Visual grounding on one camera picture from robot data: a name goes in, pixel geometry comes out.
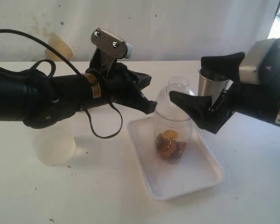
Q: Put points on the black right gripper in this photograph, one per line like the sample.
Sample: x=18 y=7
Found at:
x=261 y=102

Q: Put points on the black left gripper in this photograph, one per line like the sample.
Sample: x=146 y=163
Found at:
x=117 y=84

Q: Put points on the stainless steel tumbler cup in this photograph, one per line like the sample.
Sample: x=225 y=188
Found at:
x=211 y=83

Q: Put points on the clear plastic dome lid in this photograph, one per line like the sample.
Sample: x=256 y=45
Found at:
x=167 y=109

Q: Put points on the gold coins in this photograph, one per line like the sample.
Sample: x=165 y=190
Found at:
x=170 y=135

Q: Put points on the clear plastic jar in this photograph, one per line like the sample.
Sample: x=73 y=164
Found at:
x=184 y=129

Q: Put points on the brown wooden blocks pile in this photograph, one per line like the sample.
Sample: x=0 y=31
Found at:
x=170 y=151

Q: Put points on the clear plastic cap cup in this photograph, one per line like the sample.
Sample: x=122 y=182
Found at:
x=54 y=145

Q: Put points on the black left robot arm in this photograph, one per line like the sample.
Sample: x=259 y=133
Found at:
x=39 y=100

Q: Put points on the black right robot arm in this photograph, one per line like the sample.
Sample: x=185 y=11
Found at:
x=259 y=101

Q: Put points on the white rectangular plastic tray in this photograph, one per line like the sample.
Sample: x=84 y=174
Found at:
x=198 y=168

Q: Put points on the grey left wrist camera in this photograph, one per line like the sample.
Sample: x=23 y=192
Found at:
x=109 y=48

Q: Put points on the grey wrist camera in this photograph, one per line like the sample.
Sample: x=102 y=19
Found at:
x=261 y=65
x=109 y=48

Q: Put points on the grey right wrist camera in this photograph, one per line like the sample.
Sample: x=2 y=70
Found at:
x=261 y=65

